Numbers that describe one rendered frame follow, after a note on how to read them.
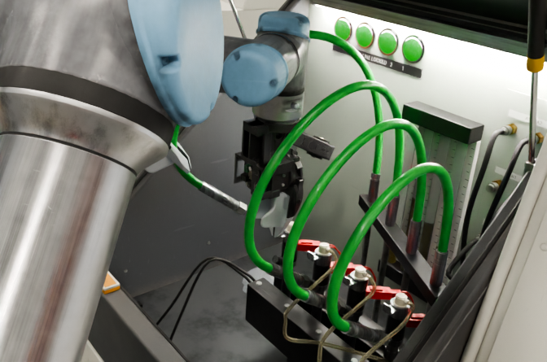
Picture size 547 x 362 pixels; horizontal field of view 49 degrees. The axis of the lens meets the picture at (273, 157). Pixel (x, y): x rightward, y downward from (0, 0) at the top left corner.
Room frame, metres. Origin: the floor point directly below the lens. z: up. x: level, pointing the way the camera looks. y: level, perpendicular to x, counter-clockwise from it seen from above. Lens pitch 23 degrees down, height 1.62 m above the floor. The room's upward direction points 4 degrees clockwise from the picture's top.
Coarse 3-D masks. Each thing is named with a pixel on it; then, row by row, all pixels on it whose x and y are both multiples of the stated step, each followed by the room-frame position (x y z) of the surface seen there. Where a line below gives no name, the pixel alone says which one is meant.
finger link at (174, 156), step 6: (168, 150) 0.88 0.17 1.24; (174, 150) 0.88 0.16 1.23; (168, 156) 0.88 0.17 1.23; (174, 156) 0.88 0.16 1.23; (180, 156) 0.89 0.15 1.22; (156, 162) 0.88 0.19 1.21; (162, 162) 0.88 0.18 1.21; (168, 162) 0.88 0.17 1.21; (174, 162) 0.88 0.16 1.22; (180, 162) 0.88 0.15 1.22; (186, 162) 0.90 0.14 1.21; (150, 168) 0.88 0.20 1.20; (156, 168) 0.88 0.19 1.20; (162, 168) 0.88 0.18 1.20; (186, 168) 0.89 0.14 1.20
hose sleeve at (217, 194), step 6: (204, 186) 0.92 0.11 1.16; (210, 186) 0.93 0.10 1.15; (204, 192) 0.92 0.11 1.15; (210, 192) 0.92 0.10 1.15; (216, 192) 0.93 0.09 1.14; (222, 192) 0.94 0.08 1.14; (216, 198) 0.93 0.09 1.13; (222, 198) 0.93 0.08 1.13; (228, 198) 0.93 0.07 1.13; (228, 204) 0.93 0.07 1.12; (234, 204) 0.93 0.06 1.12; (234, 210) 0.94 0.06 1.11
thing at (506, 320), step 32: (544, 160) 0.65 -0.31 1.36; (544, 192) 0.64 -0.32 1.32; (512, 224) 0.65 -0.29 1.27; (544, 224) 0.62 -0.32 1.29; (512, 256) 0.63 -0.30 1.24; (544, 256) 0.61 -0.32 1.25; (512, 288) 0.62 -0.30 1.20; (544, 288) 0.59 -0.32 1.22; (480, 320) 0.62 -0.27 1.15; (512, 320) 0.60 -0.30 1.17; (544, 320) 0.58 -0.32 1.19; (480, 352) 0.61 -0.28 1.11; (512, 352) 0.58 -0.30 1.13; (544, 352) 0.56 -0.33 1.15
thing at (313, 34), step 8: (312, 32) 0.97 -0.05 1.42; (320, 32) 0.98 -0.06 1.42; (328, 40) 0.98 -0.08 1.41; (336, 40) 0.98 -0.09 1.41; (344, 48) 0.99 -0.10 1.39; (352, 48) 0.99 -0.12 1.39; (352, 56) 1.00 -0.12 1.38; (360, 56) 1.00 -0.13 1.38; (360, 64) 1.00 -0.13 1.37; (368, 72) 1.00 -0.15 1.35; (368, 80) 1.01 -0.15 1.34; (376, 96) 1.01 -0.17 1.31; (376, 104) 1.01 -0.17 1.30; (376, 112) 1.01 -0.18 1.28; (376, 120) 1.02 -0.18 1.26; (176, 128) 0.91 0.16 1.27; (176, 136) 0.91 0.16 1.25; (376, 136) 1.02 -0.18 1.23; (176, 144) 0.91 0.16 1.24; (376, 144) 1.02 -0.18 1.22; (376, 152) 1.02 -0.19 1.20; (376, 160) 1.02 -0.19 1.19; (376, 168) 1.02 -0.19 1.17; (184, 176) 0.91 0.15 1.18; (192, 176) 0.92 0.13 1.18; (376, 176) 1.01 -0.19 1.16; (192, 184) 0.92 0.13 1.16; (200, 184) 0.92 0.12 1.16
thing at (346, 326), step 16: (400, 176) 0.69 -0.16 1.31; (416, 176) 0.69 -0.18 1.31; (448, 176) 0.74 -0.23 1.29; (384, 192) 0.67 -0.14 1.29; (448, 192) 0.74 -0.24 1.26; (448, 208) 0.75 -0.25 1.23; (368, 224) 0.64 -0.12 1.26; (448, 224) 0.75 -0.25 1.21; (352, 240) 0.63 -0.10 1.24; (448, 240) 0.76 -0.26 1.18; (336, 272) 0.62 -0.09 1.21; (432, 272) 0.76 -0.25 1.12; (336, 288) 0.61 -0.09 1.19; (336, 304) 0.61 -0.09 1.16; (336, 320) 0.62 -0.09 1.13; (352, 336) 0.64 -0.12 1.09; (368, 336) 0.66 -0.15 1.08; (384, 336) 0.68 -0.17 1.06
